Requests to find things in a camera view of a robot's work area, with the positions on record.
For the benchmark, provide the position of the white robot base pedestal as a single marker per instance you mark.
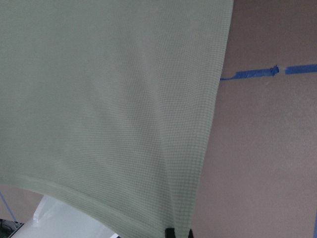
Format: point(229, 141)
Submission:
point(56, 219)

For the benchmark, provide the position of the olive green long-sleeve shirt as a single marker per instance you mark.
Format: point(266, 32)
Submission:
point(107, 105)

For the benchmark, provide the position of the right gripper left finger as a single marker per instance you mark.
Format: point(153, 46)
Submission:
point(169, 233)

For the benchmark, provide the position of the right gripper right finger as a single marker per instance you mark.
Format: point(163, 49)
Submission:
point(190, 234)

